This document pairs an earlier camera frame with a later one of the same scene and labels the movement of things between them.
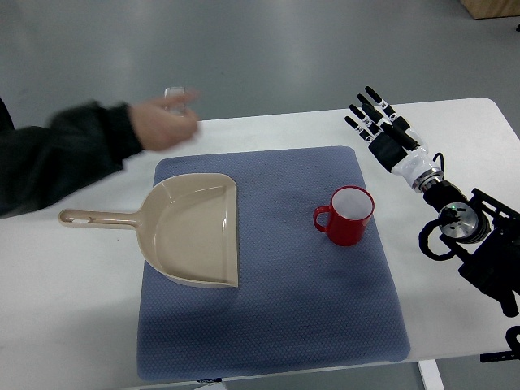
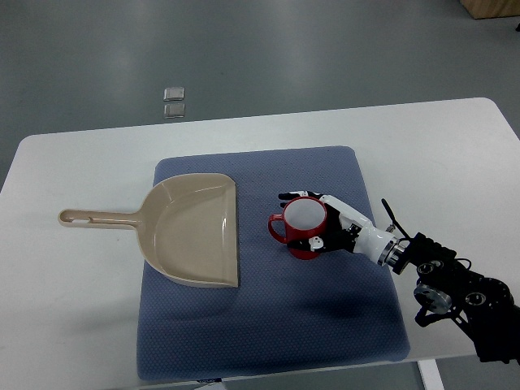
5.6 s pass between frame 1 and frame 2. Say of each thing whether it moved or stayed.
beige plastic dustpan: stayed
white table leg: stayed
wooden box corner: stayed
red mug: moved
